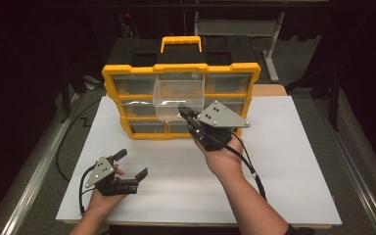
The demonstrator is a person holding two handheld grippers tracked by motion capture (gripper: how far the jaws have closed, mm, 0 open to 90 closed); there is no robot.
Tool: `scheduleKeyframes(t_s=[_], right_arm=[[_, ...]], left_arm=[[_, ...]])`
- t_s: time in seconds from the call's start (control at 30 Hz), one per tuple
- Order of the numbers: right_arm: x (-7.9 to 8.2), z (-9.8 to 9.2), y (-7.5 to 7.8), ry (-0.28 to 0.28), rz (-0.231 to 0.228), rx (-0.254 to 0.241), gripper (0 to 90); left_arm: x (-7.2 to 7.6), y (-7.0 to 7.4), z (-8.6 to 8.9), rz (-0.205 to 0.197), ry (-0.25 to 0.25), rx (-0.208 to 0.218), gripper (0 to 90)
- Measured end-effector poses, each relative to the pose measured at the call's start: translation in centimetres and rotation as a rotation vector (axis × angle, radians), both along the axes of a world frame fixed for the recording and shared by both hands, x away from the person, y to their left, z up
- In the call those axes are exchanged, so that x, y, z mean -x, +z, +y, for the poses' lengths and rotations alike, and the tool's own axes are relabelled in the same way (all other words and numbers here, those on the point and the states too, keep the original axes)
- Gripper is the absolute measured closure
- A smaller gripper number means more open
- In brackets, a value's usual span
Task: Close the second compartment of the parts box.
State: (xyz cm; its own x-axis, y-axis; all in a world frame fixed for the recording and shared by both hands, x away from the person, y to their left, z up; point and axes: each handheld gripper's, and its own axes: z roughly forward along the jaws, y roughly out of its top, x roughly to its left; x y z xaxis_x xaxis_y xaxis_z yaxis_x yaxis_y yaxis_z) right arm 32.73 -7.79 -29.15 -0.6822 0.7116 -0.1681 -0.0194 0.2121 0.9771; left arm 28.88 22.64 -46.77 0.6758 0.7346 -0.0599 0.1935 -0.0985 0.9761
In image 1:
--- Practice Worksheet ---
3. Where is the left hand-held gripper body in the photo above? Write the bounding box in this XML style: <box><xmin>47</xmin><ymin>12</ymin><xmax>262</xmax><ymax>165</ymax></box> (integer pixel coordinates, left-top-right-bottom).
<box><xmin>84</xmin><ymin>156</ymin><xmax>140</xmax><ymax>197</ymax></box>

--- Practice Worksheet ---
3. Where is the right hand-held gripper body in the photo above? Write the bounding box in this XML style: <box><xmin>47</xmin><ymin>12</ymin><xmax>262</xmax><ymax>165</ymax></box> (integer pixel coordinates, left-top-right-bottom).
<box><xmin>188</xmin><ymin>100</ymin><xmax>252</xmax><ymax>153</ymax></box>

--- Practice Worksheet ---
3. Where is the clear plastic drawer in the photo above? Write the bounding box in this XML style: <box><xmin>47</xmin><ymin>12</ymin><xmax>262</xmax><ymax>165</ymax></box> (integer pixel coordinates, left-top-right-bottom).
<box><xmin>152</xmin><ymin>71</ymin><xmax>207</xmax><ymax>121</ymax></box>

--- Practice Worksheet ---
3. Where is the yellow black drawer organizer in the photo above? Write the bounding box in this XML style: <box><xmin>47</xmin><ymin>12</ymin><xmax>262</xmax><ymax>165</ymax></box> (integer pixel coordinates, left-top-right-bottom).
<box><xmin>101</xmin><ymin>35</ymin><xmax>261</xmax><ymax>141</ymax></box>

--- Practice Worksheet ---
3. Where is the person's left hand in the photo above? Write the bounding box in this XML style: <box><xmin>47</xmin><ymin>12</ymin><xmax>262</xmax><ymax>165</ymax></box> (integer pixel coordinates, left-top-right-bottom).
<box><xmin>87</xmin><ymin>187</ymin><xmax>127</xmax><ymax>213</ymax></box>

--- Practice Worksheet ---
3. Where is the person's right hand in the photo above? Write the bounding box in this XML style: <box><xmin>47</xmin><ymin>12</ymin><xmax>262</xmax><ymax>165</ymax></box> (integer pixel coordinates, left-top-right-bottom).
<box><xmin>192</xmin><ymin>136</ymin><xmax>245</xmax><ymax>179</ymax></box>

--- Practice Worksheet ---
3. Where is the dark metal stand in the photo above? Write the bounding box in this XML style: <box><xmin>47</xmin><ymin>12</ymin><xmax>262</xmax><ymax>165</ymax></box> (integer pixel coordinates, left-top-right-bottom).
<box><xmin>285</xmin><ymin>65</ymin><xmax>342</xmax><ymax>131</ymax></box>
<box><xmin>60</xmin><ymin>62</ymin><xmax>94</xmax><ymax>124</ymax></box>

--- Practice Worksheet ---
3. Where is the grey metal stand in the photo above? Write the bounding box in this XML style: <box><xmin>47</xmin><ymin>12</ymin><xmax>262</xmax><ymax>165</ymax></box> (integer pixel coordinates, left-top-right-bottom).
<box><xmin>194</xmin><ymin>11</ymin><xmax>287</xmax><ymax>82</ymax></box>

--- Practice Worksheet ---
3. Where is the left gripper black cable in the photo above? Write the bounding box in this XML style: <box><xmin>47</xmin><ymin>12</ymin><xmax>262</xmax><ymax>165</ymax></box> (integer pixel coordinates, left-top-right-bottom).
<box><xmin>78</xmin><ymin>163</ymin><xmax>98</xmax><ymax>214</ymax></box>

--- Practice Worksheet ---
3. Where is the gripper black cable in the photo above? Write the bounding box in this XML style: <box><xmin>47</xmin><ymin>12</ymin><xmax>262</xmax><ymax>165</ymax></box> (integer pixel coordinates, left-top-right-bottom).
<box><xmin>205</xmin><ymin>130</ymin><xmax>268</xmax><ymax>202</ymax></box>
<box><xmin>78</xmin><ymin>163</ymin><xmax>98</xmax><ymax>214</ymax></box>

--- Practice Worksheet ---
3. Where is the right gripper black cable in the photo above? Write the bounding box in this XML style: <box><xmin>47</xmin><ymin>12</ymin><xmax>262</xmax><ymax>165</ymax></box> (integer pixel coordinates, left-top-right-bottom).
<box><xmin>205</xmin><ymin>130</ymin><xmax>268</xmax><ymax>202</ymax></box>

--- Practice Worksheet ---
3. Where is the black floor cable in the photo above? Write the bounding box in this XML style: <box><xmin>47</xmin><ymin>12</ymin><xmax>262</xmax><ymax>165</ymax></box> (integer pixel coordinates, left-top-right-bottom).
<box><xmin>56</xmin><ymin>97</ymin><xmax>103</xmax><ymax>183</ymax></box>

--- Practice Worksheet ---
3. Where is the aluminium floor rail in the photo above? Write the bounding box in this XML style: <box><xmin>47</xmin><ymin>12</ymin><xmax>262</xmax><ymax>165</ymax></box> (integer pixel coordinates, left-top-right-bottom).
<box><xmin>312</xmin><ymin>97</ymin><xmax>376</xmax><ymax>235</ymax></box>
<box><xmin>0</xmin><ymin>94</ymin><xmax>82</xmax><ymax>235</ymax></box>

